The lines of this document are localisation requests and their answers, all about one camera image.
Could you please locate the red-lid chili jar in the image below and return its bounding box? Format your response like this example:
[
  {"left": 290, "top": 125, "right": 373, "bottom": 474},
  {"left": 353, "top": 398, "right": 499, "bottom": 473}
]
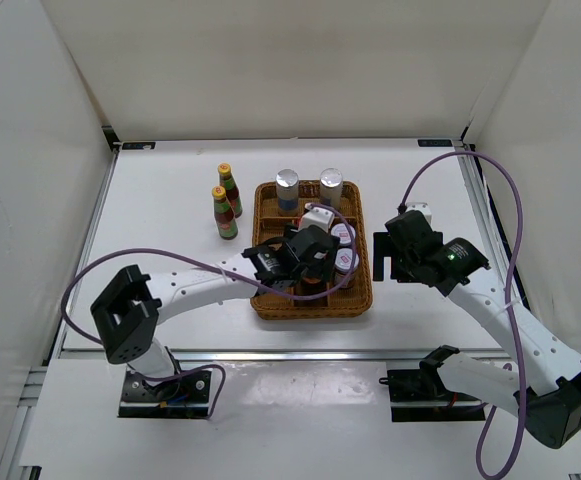
[{"left": 300, "top": 274, "right": 327, "bottom": 295}]

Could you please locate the white-lid spice jar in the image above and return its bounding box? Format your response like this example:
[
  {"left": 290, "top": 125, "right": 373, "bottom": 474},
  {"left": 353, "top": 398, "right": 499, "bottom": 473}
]
[
  {"left": 333, "top": 248, "right": 359, "bottom": 290},
  {"left": 330, "top": 223, "right": 356, "bottom": 248}
]

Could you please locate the blue-label pellet jar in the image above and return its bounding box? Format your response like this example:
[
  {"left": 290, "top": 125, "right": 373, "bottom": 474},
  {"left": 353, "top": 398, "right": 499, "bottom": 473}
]
[
  {"left": 276, "top": 169, "right": 299, "bottom": 216},
  {"left": 319, "top": 168, "right": 344, "bottom": 210}
]

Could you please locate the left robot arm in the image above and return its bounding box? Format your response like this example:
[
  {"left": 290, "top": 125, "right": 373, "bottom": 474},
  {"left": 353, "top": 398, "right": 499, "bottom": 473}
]
[{"left": 90, "top": 226, "right": 339, "bottom": 400}]

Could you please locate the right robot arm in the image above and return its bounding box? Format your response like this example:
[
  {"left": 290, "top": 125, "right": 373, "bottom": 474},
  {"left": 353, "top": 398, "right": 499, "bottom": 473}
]
[{"left": 373, "top": 210, "right": 581, "bottom": 449}]

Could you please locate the wicker basket tray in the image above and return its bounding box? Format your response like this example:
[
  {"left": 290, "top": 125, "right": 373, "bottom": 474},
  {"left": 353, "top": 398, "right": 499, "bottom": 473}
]
[{"left": 251, "top": 181, "right": 373, "bottom": 321}]

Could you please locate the near yellow-cap sauce bottle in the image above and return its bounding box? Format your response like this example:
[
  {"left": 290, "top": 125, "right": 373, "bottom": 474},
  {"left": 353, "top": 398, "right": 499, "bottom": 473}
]
[{"left": 212, "top": 186, "right": 238, "bottom": 240}]

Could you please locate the yellow-cap sauce bottle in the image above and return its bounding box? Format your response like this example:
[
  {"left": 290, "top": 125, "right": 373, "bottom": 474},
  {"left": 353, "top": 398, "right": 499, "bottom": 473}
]
[
  {"left": 212, "top": 186, "right": 238, "bottom": 240},
  {"left": 217, "top": 163, "right": 243, "bottom": 217}
]

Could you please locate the far yellow-cap sauce bottle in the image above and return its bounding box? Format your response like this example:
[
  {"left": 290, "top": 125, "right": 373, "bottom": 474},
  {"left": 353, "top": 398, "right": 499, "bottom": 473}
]
[{"left": 217, "top": 163, "right": 243, "bottom": 217}]

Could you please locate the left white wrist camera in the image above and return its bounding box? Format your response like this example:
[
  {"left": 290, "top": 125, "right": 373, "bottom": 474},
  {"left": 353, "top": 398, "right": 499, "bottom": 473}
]
[{"left": 298, "top": 202, "right": 335, "bottom": 233}]

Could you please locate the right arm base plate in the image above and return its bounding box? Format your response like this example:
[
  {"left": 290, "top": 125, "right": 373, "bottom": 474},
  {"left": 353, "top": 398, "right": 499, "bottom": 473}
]
[{"left": 378, "top": 363, "right": 486, "bottom": 423}]

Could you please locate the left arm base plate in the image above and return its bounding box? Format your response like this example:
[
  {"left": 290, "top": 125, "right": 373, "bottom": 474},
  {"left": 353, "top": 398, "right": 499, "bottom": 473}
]
[{"left": 118, "top": 369, "right": 212, "bottom": 420}]

